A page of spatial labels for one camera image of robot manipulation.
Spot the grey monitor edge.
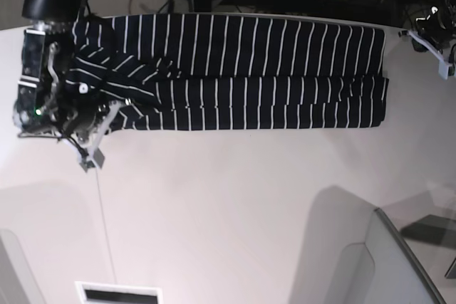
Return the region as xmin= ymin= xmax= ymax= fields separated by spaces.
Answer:
xmin=366 ymin=208 xmax=445 ymax=303

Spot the navy white striped t-shirt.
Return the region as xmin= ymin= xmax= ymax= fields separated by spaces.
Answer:
xmin=65 ymin=14 xmax=388 ymax=131

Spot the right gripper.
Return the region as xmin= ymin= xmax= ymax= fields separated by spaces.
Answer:
xmin=53 ymin=99 xmax=132 ymax=172

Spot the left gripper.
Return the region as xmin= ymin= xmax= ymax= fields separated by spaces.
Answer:
xmin=398 ymin=6 xmax=455 ymax=79

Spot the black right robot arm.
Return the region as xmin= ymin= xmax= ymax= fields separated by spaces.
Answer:
xmin=13 ymin=0 xmax=131 ymax=171

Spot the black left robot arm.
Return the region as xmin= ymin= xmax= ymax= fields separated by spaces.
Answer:
xmin=399 ymin=0 xmax=455 ymax=80

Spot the white slotted box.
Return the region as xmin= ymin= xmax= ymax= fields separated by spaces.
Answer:
xmin=75 ymin=281 xmax=164 ymax=304

